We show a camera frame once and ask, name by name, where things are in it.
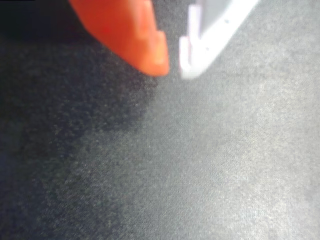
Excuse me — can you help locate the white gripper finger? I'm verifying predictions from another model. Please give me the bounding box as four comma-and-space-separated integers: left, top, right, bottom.
178, 0, 260, 80

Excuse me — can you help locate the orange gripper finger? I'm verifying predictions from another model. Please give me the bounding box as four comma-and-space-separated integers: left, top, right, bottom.
68, 0, 171, 77

